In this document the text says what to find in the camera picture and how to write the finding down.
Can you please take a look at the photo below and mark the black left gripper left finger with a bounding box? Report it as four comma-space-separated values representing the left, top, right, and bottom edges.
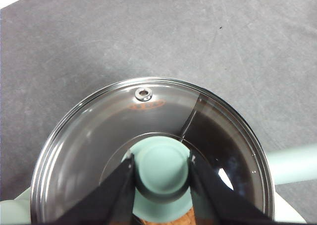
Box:
55, 153, 136, 225

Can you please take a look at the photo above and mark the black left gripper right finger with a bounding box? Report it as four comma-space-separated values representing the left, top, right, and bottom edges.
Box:
189, 153, 274, 225

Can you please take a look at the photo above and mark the glass lid with green knob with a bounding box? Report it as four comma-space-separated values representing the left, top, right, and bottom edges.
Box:
30, 76, 276, 225

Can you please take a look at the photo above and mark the green hinged griddle cover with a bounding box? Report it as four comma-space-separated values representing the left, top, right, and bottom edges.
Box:
0, 186, 33, 225

